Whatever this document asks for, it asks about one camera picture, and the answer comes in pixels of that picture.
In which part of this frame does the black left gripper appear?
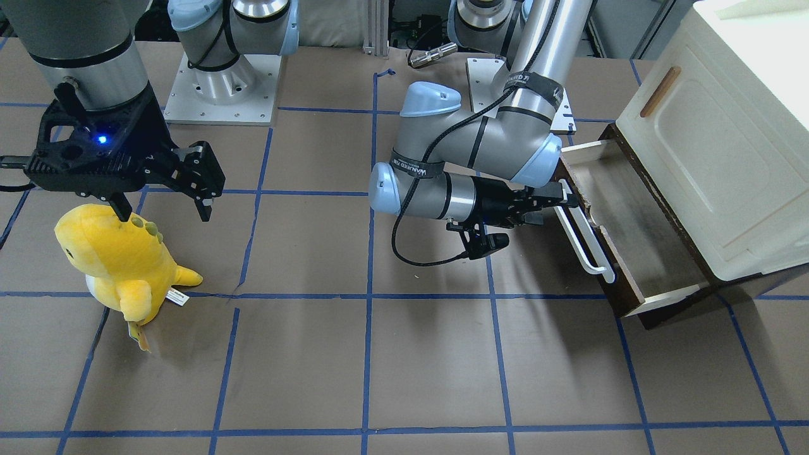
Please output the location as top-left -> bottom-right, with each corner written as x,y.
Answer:
446,176 -> 579,260

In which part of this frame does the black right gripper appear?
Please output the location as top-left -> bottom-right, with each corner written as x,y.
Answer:
24,82 -> 226,222

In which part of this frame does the white drawer handle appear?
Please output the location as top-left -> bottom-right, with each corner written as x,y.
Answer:
554,205 -> 616,283

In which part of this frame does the dark brown wooden drawer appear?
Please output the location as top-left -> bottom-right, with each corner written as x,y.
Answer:
554,140 -> 708,317

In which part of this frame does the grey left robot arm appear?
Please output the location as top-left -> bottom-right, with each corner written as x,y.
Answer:
368,1 -> 592,260

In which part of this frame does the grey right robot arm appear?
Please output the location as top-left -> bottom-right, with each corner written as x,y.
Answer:
2,1 -> 300,221

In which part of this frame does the yellow plush dinosaur toy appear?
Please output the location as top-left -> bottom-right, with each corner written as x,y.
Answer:
53,204 -> 203,325

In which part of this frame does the white sewn label on plush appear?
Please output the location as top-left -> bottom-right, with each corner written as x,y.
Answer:
166,287 -> 190,307

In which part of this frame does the cardboard hang tag on plush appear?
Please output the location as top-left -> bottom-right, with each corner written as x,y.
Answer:
127,322 -> 150,352

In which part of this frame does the cream plastic storage box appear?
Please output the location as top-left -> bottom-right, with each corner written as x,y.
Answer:
616,1 -> 808,281

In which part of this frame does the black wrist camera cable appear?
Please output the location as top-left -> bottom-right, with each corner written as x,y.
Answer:
391,0 -> 563,267

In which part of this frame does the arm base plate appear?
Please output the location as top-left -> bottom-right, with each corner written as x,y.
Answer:
466,57 -> 577,135
164,54 -> 283,126

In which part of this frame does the wooden handle on box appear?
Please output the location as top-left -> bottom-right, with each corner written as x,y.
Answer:
640,66 -> 682,118

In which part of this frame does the aluminium frame post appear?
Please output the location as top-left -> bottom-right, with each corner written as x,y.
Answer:
362,0 -> 390,59

